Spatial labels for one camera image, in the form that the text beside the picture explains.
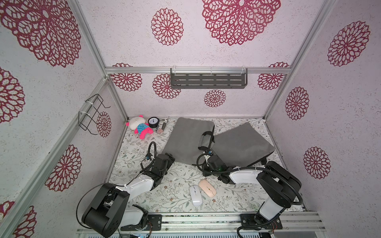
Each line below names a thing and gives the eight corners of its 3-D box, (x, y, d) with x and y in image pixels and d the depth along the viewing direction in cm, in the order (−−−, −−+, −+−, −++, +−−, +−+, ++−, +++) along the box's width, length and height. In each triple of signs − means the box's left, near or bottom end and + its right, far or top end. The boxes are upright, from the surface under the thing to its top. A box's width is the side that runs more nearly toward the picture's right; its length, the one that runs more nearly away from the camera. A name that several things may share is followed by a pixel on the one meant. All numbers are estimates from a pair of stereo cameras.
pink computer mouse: (196, 186, 88) (196, 184, 86) (202, 179, 90) (203, 177, 89) (212, 199, 83) (212, 198, 81) (218, 191, 86) (218, 190, 84)
